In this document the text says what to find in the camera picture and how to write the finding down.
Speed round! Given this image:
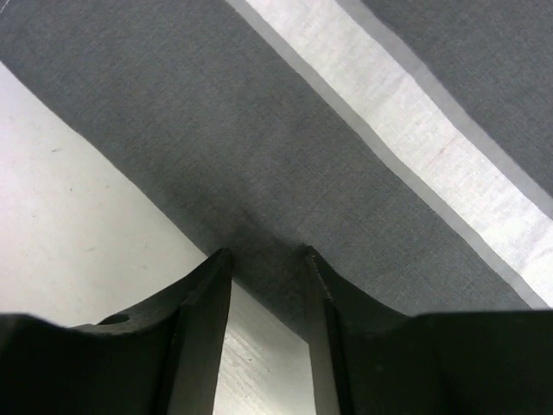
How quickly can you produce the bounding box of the grey cloth placemat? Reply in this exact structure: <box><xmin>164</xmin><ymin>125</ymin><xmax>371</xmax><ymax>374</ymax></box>
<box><xmin>1</xmin><ymin>1</ymin><xmax>552</xmax><ymax>334</ymax></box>

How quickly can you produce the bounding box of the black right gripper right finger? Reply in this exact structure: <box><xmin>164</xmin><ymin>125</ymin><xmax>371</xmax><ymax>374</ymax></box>
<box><xmin>304</xmin><ymin>248</ymin><xmax>552</xmax><ymax>414</ymax></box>

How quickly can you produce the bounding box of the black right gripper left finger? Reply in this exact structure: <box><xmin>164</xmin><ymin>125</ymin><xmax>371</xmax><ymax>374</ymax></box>
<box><xmin>1</xmin><ymin>249</ymin><xmax>232</xmax><ymax>414</ymax></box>

